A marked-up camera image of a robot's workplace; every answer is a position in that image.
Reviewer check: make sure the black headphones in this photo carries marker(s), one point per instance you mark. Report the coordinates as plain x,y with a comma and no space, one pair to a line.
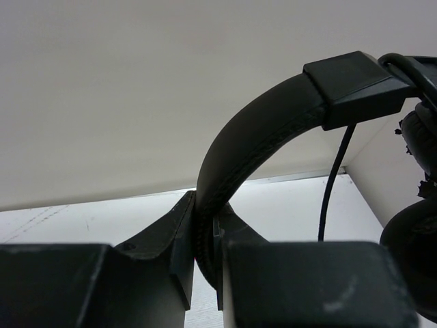
341,91

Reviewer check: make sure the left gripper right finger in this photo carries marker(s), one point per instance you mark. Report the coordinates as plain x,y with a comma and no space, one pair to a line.
305,284

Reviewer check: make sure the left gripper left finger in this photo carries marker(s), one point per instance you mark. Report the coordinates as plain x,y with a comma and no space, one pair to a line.
145,281

